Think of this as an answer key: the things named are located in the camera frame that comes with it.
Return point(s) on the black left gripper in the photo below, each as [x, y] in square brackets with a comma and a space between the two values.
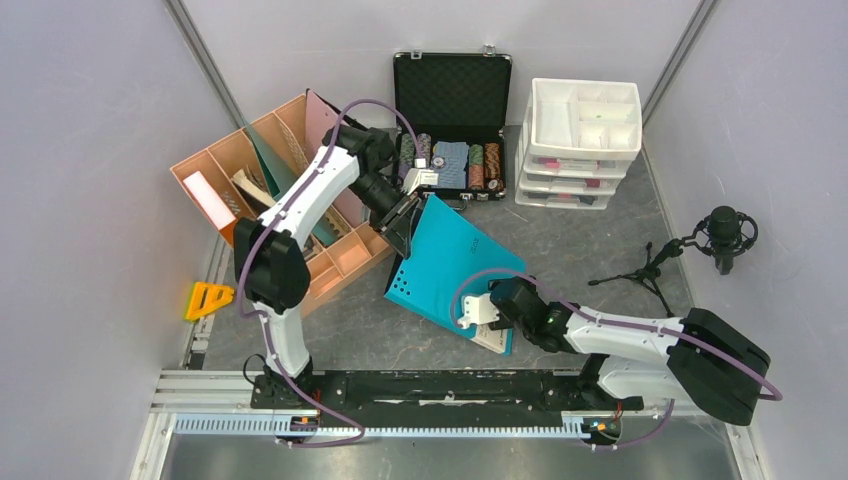
[396, 227]

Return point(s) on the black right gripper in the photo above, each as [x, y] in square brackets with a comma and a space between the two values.
[527, 284]

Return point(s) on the blue plastic folder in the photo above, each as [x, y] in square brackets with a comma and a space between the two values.
[451, 259]

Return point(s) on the pink clipboard with paper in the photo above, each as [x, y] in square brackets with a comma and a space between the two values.
[320, 117]

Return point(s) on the Nineteen Eighty-Four dark book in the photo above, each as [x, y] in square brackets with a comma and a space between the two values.
[256, 197]

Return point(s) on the peach plastic file organizer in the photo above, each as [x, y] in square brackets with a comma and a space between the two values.
[333, 267]

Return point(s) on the orange Good Morning book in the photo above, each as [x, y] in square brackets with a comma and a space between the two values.
[217, 208]

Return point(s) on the white drawer organizer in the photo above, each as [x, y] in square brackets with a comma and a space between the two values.
[578, 141]

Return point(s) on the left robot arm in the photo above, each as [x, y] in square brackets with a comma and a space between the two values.
[272, 271]

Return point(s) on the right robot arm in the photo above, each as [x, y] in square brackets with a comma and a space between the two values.
[698, 358]

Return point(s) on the black poker chip case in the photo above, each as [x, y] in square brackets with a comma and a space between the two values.
[456, 105]

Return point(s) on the teal folder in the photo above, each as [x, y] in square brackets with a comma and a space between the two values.
[280, 178]

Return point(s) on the yellow triangular stand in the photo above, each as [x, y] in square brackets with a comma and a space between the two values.
[206, 298]

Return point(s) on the black microphone on tripod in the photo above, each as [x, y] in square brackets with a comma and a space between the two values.
[723, 235]

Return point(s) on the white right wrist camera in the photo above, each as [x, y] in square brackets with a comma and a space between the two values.
[479, 311]

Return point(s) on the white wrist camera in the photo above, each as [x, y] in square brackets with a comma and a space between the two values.
[419, 176]
[479, 311]

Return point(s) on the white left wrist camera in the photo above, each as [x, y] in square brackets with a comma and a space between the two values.
[419, 176]

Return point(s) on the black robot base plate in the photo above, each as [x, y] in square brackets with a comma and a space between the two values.
[346, 391]

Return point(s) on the aluminium slotted rail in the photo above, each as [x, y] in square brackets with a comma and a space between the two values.
[280, 425]

